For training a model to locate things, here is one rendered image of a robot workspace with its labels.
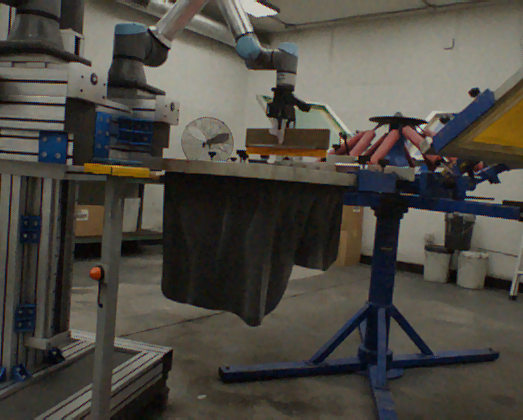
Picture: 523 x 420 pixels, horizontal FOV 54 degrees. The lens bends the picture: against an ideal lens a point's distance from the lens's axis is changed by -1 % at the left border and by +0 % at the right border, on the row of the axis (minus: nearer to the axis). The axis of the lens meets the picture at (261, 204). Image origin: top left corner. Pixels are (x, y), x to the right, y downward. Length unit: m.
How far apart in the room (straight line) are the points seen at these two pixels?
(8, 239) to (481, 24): 5.41
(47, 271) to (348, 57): 5.54
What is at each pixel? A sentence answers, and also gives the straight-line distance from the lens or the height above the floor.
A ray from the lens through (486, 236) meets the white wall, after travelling 5.97.
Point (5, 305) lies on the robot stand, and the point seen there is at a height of 0.47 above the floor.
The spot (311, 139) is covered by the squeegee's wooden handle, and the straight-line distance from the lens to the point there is 1.80.
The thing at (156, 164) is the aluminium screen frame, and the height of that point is 0.97.
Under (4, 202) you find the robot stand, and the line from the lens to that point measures 1.83.
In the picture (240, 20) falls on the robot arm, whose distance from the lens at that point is 1.86.
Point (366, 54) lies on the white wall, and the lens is 6.72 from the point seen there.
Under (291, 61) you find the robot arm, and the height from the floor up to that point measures 1.38.
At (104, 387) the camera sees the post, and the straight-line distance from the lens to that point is 1.61.
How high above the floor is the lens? 0.96
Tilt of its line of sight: 3 degrees down
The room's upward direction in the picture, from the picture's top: 5 degrees clockwise
